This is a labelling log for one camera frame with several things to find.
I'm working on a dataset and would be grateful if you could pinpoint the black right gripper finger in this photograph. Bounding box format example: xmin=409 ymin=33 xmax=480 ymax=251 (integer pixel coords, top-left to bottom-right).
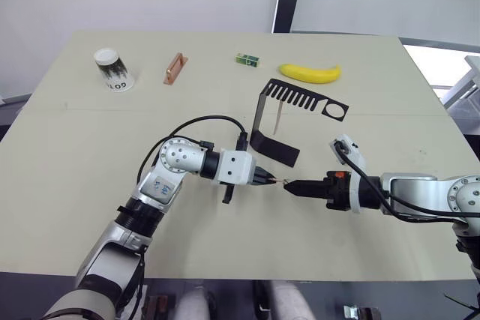
xmin=283 ymin=186 xmax=327 ymax=199
xmin=283 ymin=179 xmax=327 ymax=190

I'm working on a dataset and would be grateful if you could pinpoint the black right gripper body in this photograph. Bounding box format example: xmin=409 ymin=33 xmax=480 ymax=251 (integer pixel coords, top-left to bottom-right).
xmin=323 ymin=170 xmax=352 ymax=211

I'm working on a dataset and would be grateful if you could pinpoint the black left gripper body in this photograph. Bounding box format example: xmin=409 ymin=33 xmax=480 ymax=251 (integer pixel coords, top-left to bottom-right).
xmin=222 ymin=131 xmax=269 ymax=205

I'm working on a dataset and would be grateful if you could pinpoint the black metal watch stand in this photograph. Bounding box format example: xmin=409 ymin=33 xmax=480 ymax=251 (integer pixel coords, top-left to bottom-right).
xmin=250 ymin=78 xmax=350 ymax=169

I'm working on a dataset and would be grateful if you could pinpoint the yellow banana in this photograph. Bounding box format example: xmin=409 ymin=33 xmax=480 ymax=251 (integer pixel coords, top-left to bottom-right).
xmin=277 ymin=63 xmax=343 ymax=84

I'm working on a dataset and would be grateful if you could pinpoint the grey rounded shape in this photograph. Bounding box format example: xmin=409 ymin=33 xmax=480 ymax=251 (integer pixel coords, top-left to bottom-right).
xmin=268 ymin=280 xmax=313 ymax=320
xmin=174 ymin=281 xmax=211 ymax=320

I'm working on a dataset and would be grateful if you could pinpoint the small green box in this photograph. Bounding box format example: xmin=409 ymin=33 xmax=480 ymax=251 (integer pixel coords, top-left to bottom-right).
xmin=235 ymin=52 xmax=260 ymax=68

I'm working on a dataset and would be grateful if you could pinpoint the brown and black block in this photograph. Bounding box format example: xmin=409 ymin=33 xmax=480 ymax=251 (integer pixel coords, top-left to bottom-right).
xmin=144 ymin=295 xmax=170 ymax=320

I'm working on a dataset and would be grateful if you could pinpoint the printed paper cup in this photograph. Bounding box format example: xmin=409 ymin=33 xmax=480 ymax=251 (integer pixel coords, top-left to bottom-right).
xmin=93 ymin=47 xmax=135 ymax=92

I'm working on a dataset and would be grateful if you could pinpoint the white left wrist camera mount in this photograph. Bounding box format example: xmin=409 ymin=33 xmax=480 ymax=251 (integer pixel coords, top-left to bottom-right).
xmin=214 ymin=148 xmax=259 ymax=187

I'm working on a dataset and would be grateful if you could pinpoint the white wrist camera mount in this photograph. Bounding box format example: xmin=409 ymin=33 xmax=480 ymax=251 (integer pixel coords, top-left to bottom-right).
xmin=328 ymin=133 xmax=371 ymax=215
xmin=214 ymin=148 xmax=259 ymax=187

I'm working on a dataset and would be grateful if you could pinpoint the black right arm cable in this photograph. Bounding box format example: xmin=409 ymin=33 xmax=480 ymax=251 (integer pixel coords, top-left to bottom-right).
xmin=334 ymin=141 xmax=480 ymax=223

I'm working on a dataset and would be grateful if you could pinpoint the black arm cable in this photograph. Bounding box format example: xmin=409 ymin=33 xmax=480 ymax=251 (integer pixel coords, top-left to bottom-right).
xmin=135 ymin=115 xmax=249 ymax=188
xmin=334 ymin=141 xmax=480 ymax=223

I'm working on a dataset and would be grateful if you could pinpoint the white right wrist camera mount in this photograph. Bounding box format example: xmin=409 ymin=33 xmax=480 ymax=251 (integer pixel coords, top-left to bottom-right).
xmin=328 ymin=133 xmax=371 ymax=215

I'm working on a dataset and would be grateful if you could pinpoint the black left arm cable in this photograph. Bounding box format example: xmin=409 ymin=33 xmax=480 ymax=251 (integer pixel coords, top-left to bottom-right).
xmin=135 ymin=115 xmax=249 ymax=188

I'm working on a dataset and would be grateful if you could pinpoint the small metal bracket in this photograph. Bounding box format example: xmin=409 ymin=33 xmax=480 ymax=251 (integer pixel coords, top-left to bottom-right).
xmin=343 ymin=304 xmax=380 ymax=320

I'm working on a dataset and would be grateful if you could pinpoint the copper handle block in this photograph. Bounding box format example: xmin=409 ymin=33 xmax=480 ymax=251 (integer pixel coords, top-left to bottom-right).
xmin=162 ymin=52 xmax=189 ymax=86

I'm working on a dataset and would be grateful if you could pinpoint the white metal frame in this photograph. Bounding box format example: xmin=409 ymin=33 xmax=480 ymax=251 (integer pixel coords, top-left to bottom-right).
xmin=442 ymin=55 xmax=480 ymax=111

